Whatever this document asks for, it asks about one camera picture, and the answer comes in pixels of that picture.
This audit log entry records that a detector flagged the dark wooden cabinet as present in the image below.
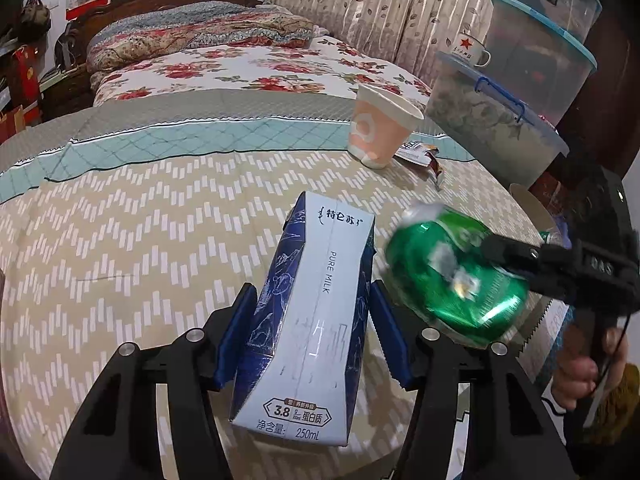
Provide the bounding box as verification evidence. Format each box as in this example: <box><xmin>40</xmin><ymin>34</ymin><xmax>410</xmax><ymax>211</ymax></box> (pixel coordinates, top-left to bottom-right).
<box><xmin>555</xmin><ymin>0</ymin><xmax>640</xmax><ymax>181</ymax></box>

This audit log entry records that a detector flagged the white enamel mug red star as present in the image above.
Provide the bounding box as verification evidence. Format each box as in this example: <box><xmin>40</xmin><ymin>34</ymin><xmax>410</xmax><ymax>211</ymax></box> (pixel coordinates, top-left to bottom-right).
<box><xmin>452</xmin><ymin>31</ymin><xmax>492</xmax><ymax>67</ymax></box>

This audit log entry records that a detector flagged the person's right hand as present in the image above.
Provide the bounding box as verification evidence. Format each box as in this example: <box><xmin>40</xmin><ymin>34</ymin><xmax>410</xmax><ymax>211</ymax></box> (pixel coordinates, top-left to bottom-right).
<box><xmin>552</xmin><ymin>329</ymin><xmax>630</xmax><ymax>412</ymax></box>

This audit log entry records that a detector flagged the pink white paper cup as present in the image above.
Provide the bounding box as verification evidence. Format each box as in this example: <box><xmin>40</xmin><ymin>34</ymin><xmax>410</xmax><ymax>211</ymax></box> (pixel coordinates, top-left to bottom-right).
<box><xmin>348</xmin><ymin>84</ymin><xmax>425</xmax><ymax>170</ymax></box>

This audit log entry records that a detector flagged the clear blue lidded storage box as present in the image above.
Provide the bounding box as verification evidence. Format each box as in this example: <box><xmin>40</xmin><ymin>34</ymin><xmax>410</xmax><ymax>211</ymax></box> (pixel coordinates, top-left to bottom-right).
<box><xmin>482</xmin><ymin>0</ymin><xmax>598</xmax><ymax>131</ymax></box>

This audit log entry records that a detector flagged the beige chevron tablecloth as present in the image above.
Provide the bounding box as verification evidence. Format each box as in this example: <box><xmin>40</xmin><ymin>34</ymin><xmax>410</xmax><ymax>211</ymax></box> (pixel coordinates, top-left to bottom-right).
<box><xmin>0</xmin><ymin>92</ymin><xmax>551</xmax><ymax>480</ymax></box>

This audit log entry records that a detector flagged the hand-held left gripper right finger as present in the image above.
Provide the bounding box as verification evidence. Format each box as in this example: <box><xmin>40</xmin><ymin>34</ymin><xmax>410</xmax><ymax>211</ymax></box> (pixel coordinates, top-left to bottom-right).
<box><xmin>369</xmin><ymin>280</ymin><xmax>573</xmax><ymax>480</ymax></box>

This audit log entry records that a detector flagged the clear labelled storage box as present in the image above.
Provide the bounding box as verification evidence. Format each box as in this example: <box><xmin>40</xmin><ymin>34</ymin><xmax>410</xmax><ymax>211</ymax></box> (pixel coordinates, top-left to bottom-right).
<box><xmin>497</xmin><ymin>0</ymin><xmax>603</xmax><ymax>43</ymax></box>

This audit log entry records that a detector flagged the leaf print curtain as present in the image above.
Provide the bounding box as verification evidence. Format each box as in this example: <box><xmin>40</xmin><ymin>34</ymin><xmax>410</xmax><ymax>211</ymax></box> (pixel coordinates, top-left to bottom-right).
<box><xmin>265</xmin><ymin>0</ymin><xmax>503</xmax><ymax>88</ymax></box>

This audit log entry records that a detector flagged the floral bed sheet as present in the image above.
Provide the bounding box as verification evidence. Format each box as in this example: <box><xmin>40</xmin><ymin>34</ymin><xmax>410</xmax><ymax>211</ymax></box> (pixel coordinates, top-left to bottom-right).
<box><xmin>92</xmin><ymin>35</ymin><xmax>433</xmax><ymax>106</ymax></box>

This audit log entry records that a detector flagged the crushed green can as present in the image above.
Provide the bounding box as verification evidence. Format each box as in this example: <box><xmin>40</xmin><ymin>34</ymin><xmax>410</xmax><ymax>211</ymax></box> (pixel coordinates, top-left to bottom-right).
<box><xmin>384</xmin><ymin>200</ymin><xmax>532</xmax><ymax>348</ymax></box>

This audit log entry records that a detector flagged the crumpled snack wrapper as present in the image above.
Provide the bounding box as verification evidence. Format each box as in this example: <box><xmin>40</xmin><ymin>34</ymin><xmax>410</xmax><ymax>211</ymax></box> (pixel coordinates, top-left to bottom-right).
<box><xmin>395</xmin><ymin>139</ymin><xmax>453</xmax><ymax>191</ymax></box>

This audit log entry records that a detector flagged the blue white milk carton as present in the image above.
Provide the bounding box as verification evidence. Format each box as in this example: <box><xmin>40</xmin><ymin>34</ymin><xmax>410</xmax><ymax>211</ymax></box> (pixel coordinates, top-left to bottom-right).
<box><xmin>228</xmin><ymin>190</ymin><xmax>377</xmax><ymax>448</ymax></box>

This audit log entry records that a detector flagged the cluttered clothes shelf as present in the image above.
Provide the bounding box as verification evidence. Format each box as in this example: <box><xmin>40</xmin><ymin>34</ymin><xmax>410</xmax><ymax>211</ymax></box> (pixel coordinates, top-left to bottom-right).
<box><xmin>0</xmin><ymin>0</ymin><xmax>68</xmax><ymax>146</ymax></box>

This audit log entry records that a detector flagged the storage box with blue handle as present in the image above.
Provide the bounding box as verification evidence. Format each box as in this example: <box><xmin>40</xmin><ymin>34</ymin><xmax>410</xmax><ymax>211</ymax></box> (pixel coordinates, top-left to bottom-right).
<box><xmin>425</xmin><ymin>50</ymin><xmax>571</xmax><ymax>186</ymax></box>

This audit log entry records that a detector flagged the red gift box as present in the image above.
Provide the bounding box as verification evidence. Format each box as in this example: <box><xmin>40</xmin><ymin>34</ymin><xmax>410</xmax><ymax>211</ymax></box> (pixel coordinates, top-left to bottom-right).
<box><xmin>12</xmin><ymin>47</ymin><xmax>42</xmax><ymax>126</ymax></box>

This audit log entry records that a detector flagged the folded patterned quilt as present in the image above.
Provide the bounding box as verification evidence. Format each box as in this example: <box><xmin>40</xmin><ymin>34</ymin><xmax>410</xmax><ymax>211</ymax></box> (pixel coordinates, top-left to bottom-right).
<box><xmin>86</xmin><ymin>1</ymin><xmax>316</xmax><ymax>78</ymax></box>

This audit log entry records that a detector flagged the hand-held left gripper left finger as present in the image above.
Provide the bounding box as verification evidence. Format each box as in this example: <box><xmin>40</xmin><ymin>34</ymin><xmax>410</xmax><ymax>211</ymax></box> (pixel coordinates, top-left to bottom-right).
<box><xmin>50</xmin><ymin>282</ymin><xmax>258</xmax><ymax>480</ymax></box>

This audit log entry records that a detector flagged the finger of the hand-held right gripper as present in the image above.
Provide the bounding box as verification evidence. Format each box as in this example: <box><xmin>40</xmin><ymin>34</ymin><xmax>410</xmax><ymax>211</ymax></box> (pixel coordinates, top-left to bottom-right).
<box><xmin>479</xmin><ymin>232</ymin><xmax>551</xmax><ymax>281</ymax></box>

